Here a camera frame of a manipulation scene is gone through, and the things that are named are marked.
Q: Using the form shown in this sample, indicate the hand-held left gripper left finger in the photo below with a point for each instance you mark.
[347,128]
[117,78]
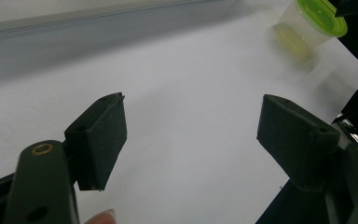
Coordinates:
[98,143]

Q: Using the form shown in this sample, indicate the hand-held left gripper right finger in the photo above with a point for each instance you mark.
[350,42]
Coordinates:
[295,140]

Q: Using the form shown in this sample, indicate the clear cup with green lid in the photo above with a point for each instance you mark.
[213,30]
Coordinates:
[307,28]

